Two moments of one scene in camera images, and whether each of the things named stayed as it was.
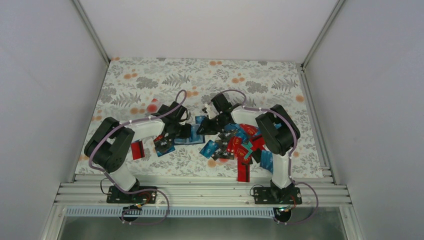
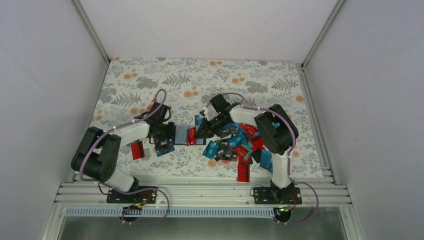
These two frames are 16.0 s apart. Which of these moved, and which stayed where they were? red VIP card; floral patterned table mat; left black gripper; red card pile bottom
Moved: left black gripper
Stayed: red card pile bottom; floral patterned table mat; red VIP card
